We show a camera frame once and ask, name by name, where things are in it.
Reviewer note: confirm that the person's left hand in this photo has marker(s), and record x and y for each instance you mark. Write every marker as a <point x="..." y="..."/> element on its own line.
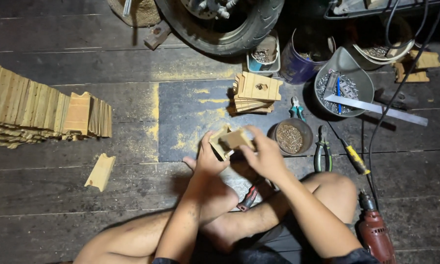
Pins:
<point x="209" y="161"/>

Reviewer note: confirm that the person's right hand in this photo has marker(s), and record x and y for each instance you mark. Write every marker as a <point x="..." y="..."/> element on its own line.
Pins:
<point x="265" y="154"/>

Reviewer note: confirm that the person's right fingers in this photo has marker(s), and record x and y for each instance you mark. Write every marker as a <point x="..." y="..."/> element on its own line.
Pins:
<point x="252" y="141"/>

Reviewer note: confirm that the small wooden box assembly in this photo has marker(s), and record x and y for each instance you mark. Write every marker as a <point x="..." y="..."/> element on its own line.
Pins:
<point x="229" y="141"/>

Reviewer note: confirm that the round tub of nails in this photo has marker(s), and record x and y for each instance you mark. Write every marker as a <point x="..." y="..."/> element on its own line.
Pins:
<point x="291" y="136"/>

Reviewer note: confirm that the stack of wooden panels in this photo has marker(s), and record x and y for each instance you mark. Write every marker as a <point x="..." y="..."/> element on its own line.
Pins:
<point x="257" y="92"/>

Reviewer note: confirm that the square container of screws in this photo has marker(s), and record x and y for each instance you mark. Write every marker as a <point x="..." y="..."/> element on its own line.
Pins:
<point x="264" y="57"/>

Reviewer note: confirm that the person's legs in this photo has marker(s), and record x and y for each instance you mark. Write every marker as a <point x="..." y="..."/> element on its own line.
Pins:
<point x="220" y="223"/>

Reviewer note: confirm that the purple bucket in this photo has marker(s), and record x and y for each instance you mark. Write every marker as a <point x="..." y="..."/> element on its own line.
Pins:
<point x="300" y="60"/>

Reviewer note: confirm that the blue pen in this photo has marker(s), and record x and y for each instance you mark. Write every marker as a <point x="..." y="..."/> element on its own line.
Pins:
<point x="339" y="96"/>

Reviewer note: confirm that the grey dustpan of screws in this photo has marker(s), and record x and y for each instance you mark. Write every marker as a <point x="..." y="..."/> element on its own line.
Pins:
<point x="342" y="86"/>

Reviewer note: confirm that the motorcycle tyre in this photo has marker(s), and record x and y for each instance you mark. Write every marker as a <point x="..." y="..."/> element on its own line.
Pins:
<point x="223" y="27"/>

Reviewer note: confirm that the metal ruler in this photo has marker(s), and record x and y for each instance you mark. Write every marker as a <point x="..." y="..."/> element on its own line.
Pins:
<point x="377" y="109"/>

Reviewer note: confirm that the wooden block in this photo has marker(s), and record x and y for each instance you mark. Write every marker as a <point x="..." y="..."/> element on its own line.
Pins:
<point x="157" y="35"/>

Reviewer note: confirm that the dark hammer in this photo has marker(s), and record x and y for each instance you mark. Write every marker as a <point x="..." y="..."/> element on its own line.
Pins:
<point x="394" y="99"/>

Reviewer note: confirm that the red electric drill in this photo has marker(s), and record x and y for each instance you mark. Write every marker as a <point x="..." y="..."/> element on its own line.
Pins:
<point x="375" y="231"/>

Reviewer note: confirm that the notched wooden piece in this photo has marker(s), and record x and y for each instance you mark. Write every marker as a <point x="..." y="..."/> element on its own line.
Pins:
<point x="100" y="172"/>

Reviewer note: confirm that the white bowl of screws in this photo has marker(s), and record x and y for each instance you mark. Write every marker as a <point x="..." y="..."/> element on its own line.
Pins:
<point x="383" y="51"/>

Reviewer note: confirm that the wooden offcuts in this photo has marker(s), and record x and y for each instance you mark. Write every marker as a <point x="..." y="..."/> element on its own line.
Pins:
<point x="417" y="66"/>

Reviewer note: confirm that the row of wooden slats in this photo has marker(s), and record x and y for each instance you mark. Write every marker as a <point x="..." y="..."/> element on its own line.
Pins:
<point x="40" y="106"/>

